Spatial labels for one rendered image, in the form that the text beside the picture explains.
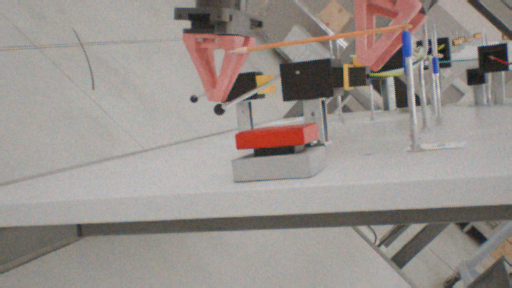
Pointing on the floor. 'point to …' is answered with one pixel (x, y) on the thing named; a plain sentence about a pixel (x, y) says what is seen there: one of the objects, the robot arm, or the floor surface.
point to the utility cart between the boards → (477, 259)
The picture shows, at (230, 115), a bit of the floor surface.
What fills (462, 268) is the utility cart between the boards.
